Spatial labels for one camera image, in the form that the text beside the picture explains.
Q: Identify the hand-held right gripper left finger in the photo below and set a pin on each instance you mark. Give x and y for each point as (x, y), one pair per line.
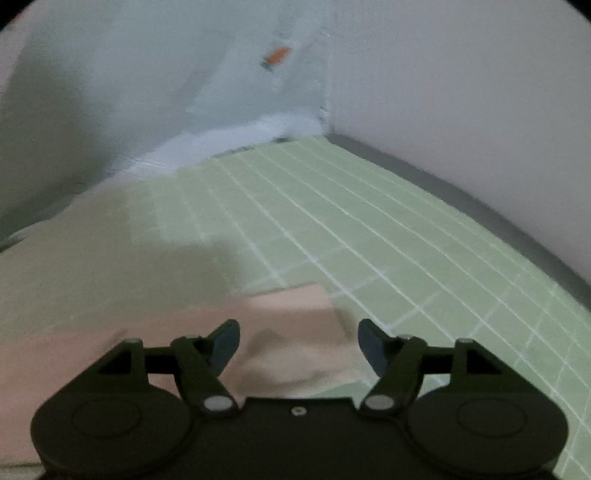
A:
(225, 345)

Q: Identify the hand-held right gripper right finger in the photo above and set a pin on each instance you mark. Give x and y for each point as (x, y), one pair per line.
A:
(371, 346)

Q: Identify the beige pants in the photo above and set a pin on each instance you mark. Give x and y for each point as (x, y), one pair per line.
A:
(138, 350)

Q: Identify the green grid bedsheet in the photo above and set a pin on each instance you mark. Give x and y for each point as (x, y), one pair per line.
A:
(369, 230)

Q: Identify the carrot print blanket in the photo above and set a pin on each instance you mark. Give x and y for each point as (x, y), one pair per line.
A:
(138, 92)

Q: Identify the dark grey bed frame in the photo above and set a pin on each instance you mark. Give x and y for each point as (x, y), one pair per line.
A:
(461, 189)

